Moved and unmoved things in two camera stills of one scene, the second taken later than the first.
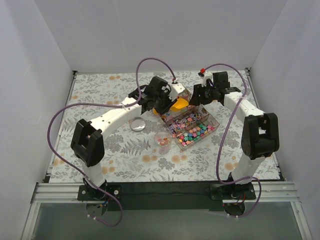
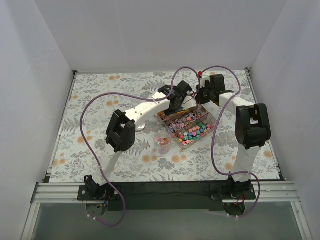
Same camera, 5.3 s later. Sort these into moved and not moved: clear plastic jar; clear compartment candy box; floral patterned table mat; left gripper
Moved: left gripper
Not moved: floral patterned table mat; clear compartment candy box; clear plastic jar
